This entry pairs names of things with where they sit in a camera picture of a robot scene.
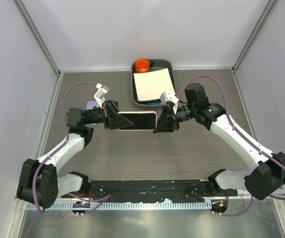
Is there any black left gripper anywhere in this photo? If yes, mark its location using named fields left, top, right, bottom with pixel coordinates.
left=86, top=101, right=134, bottom=131

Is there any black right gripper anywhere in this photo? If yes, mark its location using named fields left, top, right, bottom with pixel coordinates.
left=152, top=103, right=196, bottom=133

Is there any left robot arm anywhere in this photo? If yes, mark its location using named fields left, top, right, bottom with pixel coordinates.
left=16, top=100, right=133, bottom=210

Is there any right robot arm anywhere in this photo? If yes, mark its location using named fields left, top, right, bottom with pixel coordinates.
left=153, top=83, right=285, bottom=200

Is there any blue dotted plate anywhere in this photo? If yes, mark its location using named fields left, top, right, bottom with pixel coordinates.
left=142, top=99, right=161, bottom=106

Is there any white square plate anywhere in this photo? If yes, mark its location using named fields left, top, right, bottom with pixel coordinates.
left=134, top=68, right=175, bottom=102

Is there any orange mug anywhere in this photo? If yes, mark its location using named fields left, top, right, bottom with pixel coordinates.
left=134, top=59, right=153, bottom=73

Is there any dark green plastic tray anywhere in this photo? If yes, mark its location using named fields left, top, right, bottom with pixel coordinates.
left=131, top=59, right=176, bottom=108

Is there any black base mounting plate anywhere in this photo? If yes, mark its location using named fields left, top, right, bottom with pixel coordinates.
left=74, top=179, right=238, bottom=203

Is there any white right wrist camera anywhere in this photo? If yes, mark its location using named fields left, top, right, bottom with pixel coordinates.
left=160, top=92, right=179, bottom=114

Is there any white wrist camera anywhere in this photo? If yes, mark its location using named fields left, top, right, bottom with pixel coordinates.
left=160, top=92, right=179, bottom=114
left=94, top=83, right=110, bottom=107

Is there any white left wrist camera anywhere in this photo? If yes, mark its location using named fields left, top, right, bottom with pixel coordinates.
left=94, top=83, right=110, bottom=107

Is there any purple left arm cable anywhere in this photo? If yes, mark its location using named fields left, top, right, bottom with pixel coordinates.
left=32, top=81, right=100, bottom=215

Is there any slotted cable duct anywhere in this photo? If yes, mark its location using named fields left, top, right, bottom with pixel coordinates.
left=25, top=200, right=213, bottom=211

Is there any aluminium front rail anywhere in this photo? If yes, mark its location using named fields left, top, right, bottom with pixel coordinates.
left=14, top=178, right=285, bottom=201

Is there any left aluminium frame post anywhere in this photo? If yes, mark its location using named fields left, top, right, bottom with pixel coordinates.
left=13, top=0, right=61, bottom=76

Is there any aluminium frame post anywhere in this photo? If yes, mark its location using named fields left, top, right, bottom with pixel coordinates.
left=232, top=0, right=278, bottom=74
left=13, top=0, right=61, bottom=76

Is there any right aluminium frame post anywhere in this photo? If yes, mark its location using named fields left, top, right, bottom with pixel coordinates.
left=232, top=0, right=278, bottom=74

